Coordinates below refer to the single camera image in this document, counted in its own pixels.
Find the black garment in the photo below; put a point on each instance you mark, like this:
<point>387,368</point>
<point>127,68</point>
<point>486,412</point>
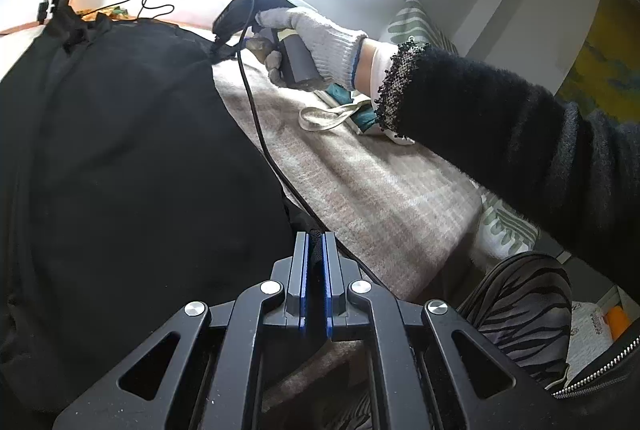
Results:
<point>125,160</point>

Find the orange bedsheet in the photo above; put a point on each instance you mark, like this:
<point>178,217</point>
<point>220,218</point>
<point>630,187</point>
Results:
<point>20,29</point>

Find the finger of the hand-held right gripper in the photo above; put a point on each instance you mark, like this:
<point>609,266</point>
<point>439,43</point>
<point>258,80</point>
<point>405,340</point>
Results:
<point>222,51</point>

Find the person's right hand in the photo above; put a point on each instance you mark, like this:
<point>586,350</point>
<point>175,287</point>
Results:
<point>320,37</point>

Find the orange object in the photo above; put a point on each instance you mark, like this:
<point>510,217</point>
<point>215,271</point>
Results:
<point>615,321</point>

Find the checked beige blanket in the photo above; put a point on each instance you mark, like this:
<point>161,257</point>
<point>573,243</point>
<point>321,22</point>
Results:
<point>360,190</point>

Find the person's right forearm black sleeve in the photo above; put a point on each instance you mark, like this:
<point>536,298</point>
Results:
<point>500,125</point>

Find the yellow green wall picture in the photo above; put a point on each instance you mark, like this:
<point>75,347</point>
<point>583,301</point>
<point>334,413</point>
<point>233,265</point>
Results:
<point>607,60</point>

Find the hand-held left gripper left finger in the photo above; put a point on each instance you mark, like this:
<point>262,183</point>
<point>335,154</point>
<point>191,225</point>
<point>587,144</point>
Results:
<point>300,280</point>

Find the cream and green folded garment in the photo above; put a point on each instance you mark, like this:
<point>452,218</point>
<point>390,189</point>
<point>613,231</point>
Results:
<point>345,102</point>

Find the white leaf-patterned blanket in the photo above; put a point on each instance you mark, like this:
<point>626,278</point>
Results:
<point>415,25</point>

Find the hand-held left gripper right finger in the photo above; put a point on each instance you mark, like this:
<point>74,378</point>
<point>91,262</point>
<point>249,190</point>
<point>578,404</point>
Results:
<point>328,280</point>

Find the black jacket with zipper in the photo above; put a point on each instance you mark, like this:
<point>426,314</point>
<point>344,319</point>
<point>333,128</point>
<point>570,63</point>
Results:
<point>610,380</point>

